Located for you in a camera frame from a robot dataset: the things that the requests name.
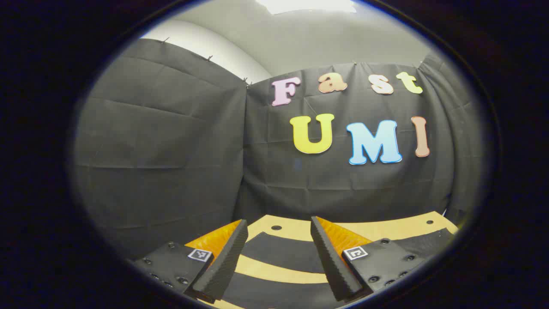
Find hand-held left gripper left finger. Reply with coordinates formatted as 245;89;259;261
128;219;249;304

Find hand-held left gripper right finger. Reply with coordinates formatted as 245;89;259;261
310;216;426;302

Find dark grey jeans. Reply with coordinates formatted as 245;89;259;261
214;229;456;309

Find black backdrop cloth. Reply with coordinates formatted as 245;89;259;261
72;38;486;259

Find ceiling light panel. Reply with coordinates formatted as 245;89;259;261
256;0;357;14

